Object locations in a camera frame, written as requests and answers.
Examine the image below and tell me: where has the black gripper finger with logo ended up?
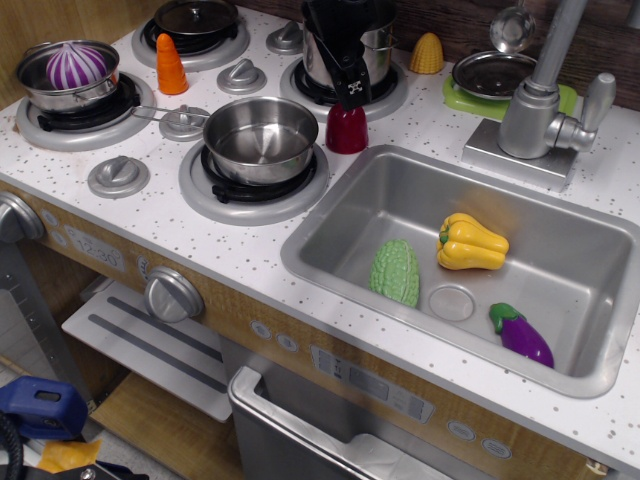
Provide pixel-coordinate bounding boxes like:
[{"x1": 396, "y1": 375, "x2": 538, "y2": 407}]
[{"x1": 333, "y1": 69, "x2": 372, "y2": 109}]

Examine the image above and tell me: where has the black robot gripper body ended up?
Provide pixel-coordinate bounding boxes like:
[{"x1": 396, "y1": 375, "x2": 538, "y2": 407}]
[{"x1": 301, "y1": 1, "x2": 397, "y2": 65}]

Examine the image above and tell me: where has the back right stove burner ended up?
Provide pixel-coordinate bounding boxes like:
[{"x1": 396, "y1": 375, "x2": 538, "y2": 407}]
[{"x1": 279, "y1": 60, "x2": 408, "y2": 123}]

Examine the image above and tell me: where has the stove burner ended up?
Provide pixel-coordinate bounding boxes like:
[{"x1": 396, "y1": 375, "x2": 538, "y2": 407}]
[
  {"x1": 15, "y1": 73, "x2": 155, "y2": 152},
  {"x1": 179, "y1": 141, "x2": 329, "y2": 226},
  {"x1": 131, "y1": 15, "x2": 250, "y2": 72},
  {"x1": 279, "y1": 60, "x2": 408, "y2": 123}
]

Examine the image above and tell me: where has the silver stove knob back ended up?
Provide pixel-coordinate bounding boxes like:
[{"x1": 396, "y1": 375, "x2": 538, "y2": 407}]
[{"x1": 266, "y1": 21, "x2": 303, "y2": 56}]

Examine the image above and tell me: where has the silver stove knob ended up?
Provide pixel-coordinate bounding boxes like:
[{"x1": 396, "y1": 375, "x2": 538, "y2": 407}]
[
  {"x1": 159, "y1": 105, "x2": 210, "y2": 142},
  {"x1": 87, "y1": 155, "x2": 150, "y2": 199},
  {"x1": 217, "y1": 59, "x2": 267, "y2": 95},
  {"x1": 266, "y1": 21, "x2": 303, "y2": 56}
]

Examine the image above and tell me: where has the silver stove knob centre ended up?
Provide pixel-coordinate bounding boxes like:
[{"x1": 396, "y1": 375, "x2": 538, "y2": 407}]
[{"x1": 217, "y1": 59, "x2": 267, "y2": 95}]

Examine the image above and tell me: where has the back left stove burner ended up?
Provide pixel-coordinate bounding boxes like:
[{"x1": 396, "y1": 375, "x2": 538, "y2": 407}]
[{"x1": 131, "y1": 15, "x2": 250, "y2": 72}]

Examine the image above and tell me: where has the silver stove knob middle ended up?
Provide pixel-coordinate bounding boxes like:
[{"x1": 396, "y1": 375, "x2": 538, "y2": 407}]
[{"x1": 159, "y1": 105, "x2": 210, "y2": 142}]

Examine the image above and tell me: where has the front right stove burner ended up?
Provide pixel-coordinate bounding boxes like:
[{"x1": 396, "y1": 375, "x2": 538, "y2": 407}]
[{"x1": 179, "y1": 141, "x2": 329, "y2": 226}]

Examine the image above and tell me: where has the front left stove burner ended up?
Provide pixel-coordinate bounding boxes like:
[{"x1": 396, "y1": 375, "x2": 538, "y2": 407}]
[{"x1": 15, "y1": 73, "x2": 155, "y2": 152}]

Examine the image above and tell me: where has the silver stove knob front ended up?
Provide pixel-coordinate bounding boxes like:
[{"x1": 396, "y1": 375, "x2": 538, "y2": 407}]
[{"x1": 87, "y1": 155, "x2": 150, "y2": 199}]

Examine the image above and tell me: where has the tall steel pot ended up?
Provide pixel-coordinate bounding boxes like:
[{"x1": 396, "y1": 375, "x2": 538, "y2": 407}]
[{"x1": 302, "y1": 5, "x2": 397, "y2": 88}]

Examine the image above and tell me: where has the yellow toy corn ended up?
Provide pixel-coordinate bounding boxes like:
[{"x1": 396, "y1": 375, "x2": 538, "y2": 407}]
[{"x1": 409, "y1": 32, "x2": 444, "y2": 75}]

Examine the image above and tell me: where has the black pot lid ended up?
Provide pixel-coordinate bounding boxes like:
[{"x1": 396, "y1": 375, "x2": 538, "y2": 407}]
[{"x1": 154, "y1": 1, "x2": 239, "y2": 35}]

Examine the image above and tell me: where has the steel pot lid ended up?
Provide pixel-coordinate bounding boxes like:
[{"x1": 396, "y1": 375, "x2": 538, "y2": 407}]
[{"x1": 451, "y1": 51, "x2": 537, "y2": 100}]

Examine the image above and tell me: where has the silver ladle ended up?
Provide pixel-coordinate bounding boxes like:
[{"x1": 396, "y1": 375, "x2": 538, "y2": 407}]
[{"x1": 489, "y1": 4, "x2": 536, "y2": 54}]

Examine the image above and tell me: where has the orange toy carrot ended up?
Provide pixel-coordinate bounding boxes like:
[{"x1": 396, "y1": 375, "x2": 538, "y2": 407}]
[{"x1": 156, "y1": 33, "x2": 189, "y2": 95}]

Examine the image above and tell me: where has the silver toy faucet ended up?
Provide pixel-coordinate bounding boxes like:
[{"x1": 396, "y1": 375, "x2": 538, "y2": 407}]
[{"x1": 462, "y1": 1, "x2": 616, "y2": 192}]

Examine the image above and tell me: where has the yellow toy bell pepper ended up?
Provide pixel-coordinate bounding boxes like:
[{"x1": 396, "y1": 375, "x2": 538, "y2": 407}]
[{"x1": 436, "y1": 213, "x2": 510, "y2": 271}]

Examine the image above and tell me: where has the purple white striped onion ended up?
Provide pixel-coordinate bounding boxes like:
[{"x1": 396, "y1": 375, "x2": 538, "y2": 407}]
[{"x1": 46, "y1": 42, "x2": 108, "y2": 90}]

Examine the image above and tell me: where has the silver oven knob right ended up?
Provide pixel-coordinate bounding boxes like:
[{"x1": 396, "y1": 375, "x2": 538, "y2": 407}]
[{"x1": 144, "y1": 266, "x2": 204, "y2": 323}]

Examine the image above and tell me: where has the silver oven knob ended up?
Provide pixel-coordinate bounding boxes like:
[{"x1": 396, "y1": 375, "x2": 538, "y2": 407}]
[
  {"x1": 144, "y1": 266, "x2": 204, "y2": 323},
  {"x1": 1, "y1": 191, "x2": 45, "y2": 243}
]

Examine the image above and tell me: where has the steel bowl pot left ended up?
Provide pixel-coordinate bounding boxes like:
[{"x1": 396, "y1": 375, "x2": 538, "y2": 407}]
[{"x1": 16, "y1": 40, "x2": 120, "y2": 113}]

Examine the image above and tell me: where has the purple toy eggplant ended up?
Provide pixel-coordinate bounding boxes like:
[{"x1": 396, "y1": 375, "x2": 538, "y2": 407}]
[{"x1": 489, "y1": 303, "x2": 555, "y2": 368}]

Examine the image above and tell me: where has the oven clock display panel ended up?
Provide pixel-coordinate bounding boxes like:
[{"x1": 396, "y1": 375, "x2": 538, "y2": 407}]
[{"x1": 64, "y1": 225, "x2": 126, "y2": 272}]

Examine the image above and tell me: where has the white oven shelf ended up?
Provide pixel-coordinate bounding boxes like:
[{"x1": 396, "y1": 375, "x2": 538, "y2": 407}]
[{"x1": 62, "y1": 280, "x2": 231, "y2": 423}]

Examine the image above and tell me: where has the grey dishwasher door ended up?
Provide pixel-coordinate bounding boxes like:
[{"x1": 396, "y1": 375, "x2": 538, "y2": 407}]
[{"x1": 228, "y1": 366, "x2": 485, "y2": 479}]

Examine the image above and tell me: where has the silver oven knob left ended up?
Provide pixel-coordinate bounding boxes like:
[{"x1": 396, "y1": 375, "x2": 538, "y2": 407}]
[{"x1": 1, "y1": 191, "x2": 45, "y2": 243}]

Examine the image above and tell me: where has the grey oven door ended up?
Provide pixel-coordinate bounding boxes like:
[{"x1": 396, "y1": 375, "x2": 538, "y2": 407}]
[{"x1": 1, "y1": 243, "x2": 92, "y2": 402}]

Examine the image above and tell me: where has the blue clamp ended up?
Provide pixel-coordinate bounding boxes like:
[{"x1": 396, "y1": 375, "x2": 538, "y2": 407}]
[{"x1": 1, "y1": 376, "x2": 89, "y2": 440}]

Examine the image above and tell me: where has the yellow cloth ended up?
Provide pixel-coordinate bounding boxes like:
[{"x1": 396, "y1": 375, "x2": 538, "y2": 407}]
[{"x1": 37, "y1": 439, "x2": 102, "y2": 474}]

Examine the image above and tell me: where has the steel pan with wire handle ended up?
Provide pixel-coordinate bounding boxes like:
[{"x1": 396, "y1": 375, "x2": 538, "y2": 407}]
[{"x1": 132, "y1": 96, "x2": 319, "y2": 186}]

